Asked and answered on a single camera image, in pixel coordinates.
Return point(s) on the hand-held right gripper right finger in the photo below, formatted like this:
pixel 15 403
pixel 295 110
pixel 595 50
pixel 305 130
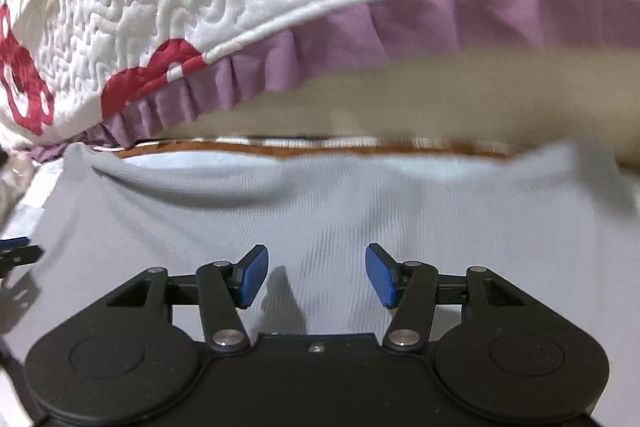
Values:
pixel 380 274

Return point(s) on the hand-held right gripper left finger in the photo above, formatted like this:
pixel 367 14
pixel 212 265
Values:
pixel 252 277

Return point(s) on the grey shirt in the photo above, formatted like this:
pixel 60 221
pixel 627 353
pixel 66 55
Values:
pixel 325 207

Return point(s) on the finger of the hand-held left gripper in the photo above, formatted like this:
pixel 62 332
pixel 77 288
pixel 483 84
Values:
pixel 25 255
pixel 15 242

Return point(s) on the checked rug with dog print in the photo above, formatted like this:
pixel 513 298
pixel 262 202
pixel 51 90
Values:
pixel 300 148

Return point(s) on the beige bed base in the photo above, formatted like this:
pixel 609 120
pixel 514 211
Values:
pixel 450 102

